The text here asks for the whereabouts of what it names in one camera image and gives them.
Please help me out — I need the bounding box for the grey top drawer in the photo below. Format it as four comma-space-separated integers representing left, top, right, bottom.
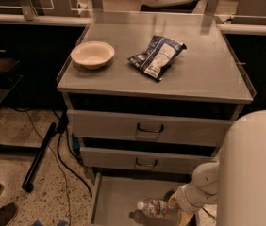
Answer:
67, 109, 231, 147

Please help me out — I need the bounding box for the grey drawer cabinet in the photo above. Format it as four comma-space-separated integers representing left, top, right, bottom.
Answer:
58, 12, 255, 226

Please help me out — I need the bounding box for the dark shoe lower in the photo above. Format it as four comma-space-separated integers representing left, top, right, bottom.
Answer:
0, 202, 18, 226

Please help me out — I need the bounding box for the black floor cable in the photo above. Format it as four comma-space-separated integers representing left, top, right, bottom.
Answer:
13, 107, 93, 226

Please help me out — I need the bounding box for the grey bottom drawer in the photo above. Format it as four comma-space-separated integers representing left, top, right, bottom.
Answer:
88, 171, 185, 226

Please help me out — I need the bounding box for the blue chip bag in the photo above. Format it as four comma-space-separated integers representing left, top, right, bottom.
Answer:
128, 36, 187, 83

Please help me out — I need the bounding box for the clear plastic water bottle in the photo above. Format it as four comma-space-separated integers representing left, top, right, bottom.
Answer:
137, 198, 178, 221

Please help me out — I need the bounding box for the black table leg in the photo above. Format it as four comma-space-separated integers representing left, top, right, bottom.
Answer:
22, 122, 57, 193

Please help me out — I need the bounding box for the black cable loop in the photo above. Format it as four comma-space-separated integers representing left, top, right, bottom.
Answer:
202, 206, 218, 221

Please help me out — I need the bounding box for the grey drawer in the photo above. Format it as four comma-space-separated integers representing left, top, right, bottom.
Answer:
88, 171, 185, 226
67, 109, 231, 147
80, 147, 214, 174

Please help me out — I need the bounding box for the black office chair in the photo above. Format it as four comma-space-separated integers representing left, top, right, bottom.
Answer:
140, 0, 202, 13

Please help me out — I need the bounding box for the white paper bowl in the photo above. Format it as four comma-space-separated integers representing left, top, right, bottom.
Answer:
71, 41, 115, 70

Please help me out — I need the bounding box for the grey middle drawer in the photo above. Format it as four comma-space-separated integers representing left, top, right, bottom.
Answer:
80, 147, 214, 174

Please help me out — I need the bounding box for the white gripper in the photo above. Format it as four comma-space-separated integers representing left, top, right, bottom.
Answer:
168, 183, 218, 226

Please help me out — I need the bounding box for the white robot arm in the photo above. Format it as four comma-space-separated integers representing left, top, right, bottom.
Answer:
175, 110, 266, 226

